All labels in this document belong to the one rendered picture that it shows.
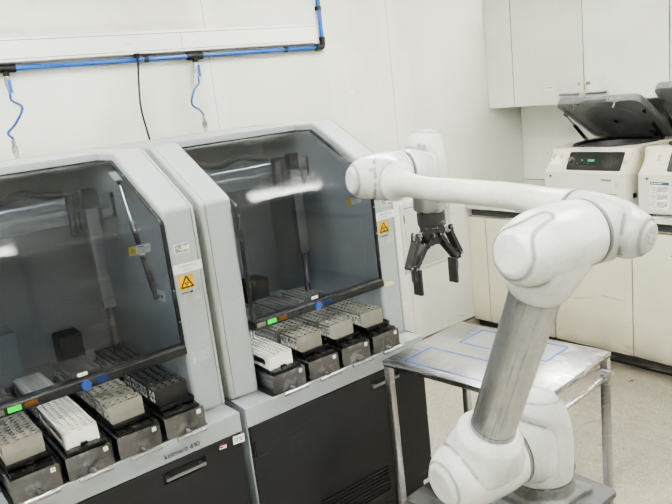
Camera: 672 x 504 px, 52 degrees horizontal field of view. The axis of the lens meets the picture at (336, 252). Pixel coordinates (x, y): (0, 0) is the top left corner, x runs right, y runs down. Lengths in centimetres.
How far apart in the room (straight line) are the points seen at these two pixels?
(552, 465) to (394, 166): 80
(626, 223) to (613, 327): 296
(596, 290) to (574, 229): 303
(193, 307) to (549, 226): 137
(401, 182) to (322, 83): 235
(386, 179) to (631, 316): 277
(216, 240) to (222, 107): 138
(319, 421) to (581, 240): 154
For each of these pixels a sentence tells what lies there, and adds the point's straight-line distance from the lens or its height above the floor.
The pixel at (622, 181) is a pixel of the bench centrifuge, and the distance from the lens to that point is 406.
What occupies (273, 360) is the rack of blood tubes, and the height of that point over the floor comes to 85.
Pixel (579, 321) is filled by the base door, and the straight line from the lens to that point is 443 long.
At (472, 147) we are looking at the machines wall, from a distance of 477.
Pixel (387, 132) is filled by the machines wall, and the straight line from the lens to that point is 423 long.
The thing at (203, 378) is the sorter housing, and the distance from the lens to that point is 239.
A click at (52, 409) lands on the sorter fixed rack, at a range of 242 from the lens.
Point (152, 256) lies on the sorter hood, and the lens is 221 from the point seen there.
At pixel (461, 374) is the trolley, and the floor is 82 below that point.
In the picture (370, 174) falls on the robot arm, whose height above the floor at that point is 153.
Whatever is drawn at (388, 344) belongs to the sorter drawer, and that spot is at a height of 75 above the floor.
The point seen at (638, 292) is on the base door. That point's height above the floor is 47.
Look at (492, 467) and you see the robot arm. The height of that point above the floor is 91.
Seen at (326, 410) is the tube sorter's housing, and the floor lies 60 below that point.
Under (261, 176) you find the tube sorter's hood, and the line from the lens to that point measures 252.
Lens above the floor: 174
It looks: 13 degrees down
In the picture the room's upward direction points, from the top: 7 degrees counter-clockwise
